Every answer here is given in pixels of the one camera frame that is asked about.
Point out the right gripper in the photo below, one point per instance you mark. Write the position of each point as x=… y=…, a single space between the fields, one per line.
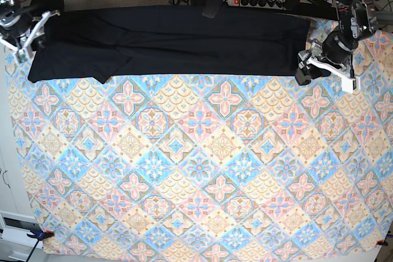
x=16 y=30

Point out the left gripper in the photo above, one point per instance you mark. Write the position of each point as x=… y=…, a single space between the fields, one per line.
x=332 y=56

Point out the black T-shirt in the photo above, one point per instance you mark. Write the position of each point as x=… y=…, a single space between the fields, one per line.
x=103 y=43

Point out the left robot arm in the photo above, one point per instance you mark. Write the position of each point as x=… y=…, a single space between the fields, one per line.
x=355 y=17

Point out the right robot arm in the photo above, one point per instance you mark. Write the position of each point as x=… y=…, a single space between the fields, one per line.
x=15 y=6

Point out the round black stand base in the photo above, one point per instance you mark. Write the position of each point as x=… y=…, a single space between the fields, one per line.
x=38 y=7

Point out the patterned tablecloth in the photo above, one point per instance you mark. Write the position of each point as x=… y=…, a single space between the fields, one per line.
x=208 y=167

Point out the white power strip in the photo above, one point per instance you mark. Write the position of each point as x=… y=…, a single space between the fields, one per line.
x=258 y=4

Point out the orange clamp lower right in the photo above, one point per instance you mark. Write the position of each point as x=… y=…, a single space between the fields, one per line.
x=383 y=243

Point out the white cabinet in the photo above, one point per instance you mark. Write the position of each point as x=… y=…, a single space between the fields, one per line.
x=14 y=199

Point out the blue clamp lower left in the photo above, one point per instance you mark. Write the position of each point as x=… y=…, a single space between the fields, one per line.
x=39 y=236

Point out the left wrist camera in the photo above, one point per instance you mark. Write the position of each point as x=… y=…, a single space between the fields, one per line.
x=350 y=85

